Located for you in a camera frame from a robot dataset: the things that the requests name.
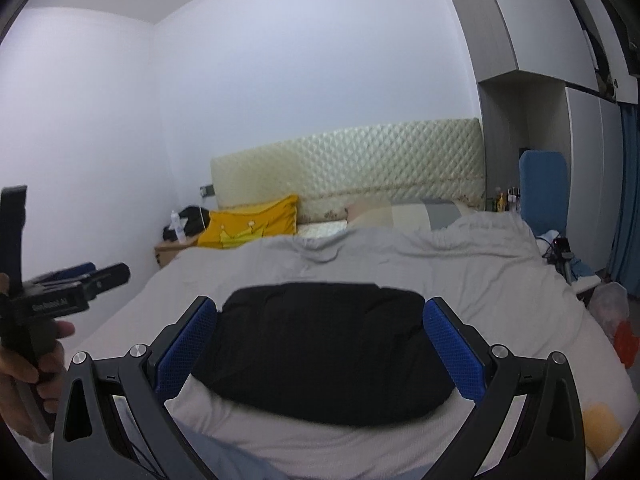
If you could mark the red object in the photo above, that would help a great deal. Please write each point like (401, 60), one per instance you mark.
(626, 344)

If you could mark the black bag on nightstand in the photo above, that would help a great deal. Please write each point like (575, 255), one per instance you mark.
(194, 220)

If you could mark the person left hand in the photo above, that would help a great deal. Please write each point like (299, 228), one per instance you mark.
(48, 376)

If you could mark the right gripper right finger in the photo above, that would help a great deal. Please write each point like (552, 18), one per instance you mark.
(547, 442)

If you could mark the grey bed cover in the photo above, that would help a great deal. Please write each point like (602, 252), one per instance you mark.
(486, 266)

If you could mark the grey white wardrobe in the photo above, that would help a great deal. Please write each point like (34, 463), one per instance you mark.
(551, 76)

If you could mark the items on dresser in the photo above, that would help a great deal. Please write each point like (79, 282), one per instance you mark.
(508, 200)

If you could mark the wall power socket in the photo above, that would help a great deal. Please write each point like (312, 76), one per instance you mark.
(207, 190)

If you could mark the patchwork pastel pillow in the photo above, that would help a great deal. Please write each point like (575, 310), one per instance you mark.
(423, 214)

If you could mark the white spray bottle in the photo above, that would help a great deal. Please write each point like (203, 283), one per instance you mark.
(177, 227)

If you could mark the clear plastic bag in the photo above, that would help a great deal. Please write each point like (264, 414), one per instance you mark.
(609, 306)

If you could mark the yellow round object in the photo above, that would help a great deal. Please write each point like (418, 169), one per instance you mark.
(602, 429)

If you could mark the cream quilted headboard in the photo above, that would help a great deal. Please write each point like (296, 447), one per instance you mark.
(441, 158)

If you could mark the blue chair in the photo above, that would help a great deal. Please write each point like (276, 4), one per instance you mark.
(545, 190)

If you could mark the wooden nightstand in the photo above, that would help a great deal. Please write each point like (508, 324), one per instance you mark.
(166, 251)

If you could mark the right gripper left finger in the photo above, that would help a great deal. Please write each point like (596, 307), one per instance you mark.
(113, 423)

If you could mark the black puffer jacket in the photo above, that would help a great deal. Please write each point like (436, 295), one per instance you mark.
(338, 354)

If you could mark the blue curtain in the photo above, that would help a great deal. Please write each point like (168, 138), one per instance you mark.
(624, 266)

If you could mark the yellow crown pillow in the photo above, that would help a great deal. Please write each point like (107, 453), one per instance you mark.
(232, 228)

